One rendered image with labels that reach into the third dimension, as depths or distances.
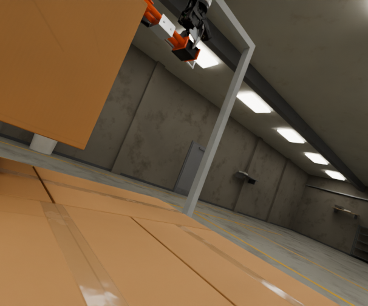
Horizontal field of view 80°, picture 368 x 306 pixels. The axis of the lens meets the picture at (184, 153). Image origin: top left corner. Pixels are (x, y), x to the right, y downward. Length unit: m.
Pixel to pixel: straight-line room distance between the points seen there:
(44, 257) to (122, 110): 7.06
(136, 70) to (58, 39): 7.14
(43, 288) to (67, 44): 0.43
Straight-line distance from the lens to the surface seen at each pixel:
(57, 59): 0.54
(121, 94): 7.36
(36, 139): 6.30
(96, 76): 0.56
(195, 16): 1.05
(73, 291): 0.30
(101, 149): 7.19
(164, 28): 0.91
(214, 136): 3.55
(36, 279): 0.31
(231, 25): 3.92
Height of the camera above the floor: 0.70
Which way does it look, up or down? 6 degrees up
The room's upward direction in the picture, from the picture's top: 21 degrees clockwise
